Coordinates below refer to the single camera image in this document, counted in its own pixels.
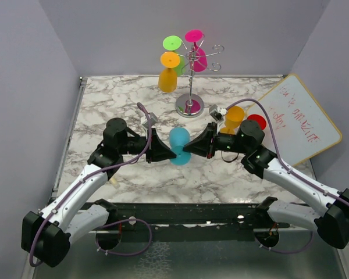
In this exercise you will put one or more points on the aluminium frame rail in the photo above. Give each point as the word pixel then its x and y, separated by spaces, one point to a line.
pixel 55 185

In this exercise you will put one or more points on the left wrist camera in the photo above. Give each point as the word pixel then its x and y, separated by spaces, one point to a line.
pixel 148 121

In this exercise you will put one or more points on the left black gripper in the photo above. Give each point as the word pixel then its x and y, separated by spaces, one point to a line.
pixel 158 151

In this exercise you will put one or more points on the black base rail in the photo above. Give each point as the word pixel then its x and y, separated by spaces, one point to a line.
pixel 187 222

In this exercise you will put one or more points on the blue wine glass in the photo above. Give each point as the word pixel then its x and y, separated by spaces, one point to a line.
pixel 178 138

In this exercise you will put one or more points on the whiteboard with yellow frame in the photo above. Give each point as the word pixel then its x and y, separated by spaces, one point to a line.
pixel 301 127

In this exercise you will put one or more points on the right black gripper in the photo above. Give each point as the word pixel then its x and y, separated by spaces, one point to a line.
pixel 202 145

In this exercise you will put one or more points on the orange capped marker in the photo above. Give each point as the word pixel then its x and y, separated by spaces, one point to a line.
pixel 113 182

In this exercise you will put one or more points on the chrome wine glass rack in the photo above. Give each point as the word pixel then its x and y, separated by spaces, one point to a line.
pixel 191 105

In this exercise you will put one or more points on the orange wine glass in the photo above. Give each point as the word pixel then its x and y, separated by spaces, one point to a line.
pixel 168 77

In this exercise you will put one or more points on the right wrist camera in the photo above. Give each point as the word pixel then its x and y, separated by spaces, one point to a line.
pixel 217 113

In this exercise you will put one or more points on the yellow wine glass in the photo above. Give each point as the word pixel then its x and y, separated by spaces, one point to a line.
pixel 233 119

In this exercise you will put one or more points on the red wine glass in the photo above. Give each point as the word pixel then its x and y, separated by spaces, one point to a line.
pixel 259 119

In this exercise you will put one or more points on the green wine glass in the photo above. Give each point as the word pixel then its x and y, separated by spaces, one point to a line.
pixel 173 43

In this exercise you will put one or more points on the pink wine glass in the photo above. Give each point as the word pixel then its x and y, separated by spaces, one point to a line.
pixel 200 60

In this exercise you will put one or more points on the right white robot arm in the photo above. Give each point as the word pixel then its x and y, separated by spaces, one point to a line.
pixel 327 210

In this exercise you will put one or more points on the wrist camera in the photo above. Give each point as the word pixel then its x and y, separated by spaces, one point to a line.
pixel 217 113
pixel 148 121

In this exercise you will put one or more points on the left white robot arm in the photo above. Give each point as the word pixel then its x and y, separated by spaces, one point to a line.
pixel 48 234

